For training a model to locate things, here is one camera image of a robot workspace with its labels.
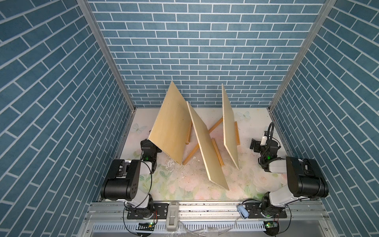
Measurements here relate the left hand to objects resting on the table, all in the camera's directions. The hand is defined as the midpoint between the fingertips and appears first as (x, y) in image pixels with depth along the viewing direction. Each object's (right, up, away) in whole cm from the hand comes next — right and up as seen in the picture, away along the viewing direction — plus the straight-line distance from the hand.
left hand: (157, 138), depth 93 cm
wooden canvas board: (+11, +6, -8) cm, 14 cm away
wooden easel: (+53, +2, +6) cm, 54 cm away
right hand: (+68, -1, +1) cm, 68 cm away
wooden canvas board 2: (+48, -2, +5) cm, 49 cm away
